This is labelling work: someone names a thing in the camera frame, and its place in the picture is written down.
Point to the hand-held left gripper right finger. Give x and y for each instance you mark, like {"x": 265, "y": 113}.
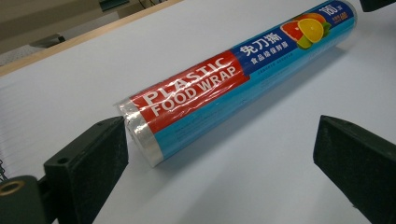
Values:
{"x": 358, "y": 165}

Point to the dark stand base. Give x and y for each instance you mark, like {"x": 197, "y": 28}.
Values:
{"x": 48, "y": 41}

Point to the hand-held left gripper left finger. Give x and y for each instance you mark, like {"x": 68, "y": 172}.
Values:
{"x": 90, "y": 161}

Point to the blue red food wrap roll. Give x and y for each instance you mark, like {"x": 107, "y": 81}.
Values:
{"x": 236, "y": 81}

